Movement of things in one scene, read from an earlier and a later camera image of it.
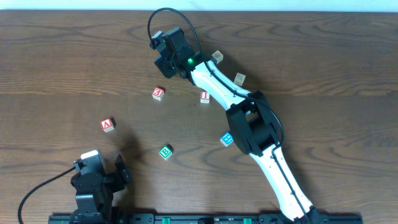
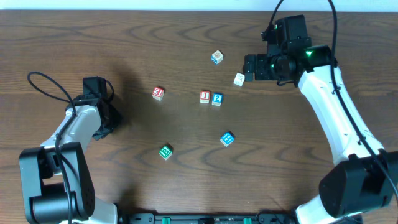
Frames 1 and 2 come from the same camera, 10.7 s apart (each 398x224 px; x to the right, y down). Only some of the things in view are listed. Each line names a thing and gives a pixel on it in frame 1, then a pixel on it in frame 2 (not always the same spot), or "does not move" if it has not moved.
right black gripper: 162,66 → 257,70
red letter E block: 158,93 does not move
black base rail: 206,218 does not move
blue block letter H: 226,139 does not move
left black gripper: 115,177 → 106,125
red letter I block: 205,97 does not move
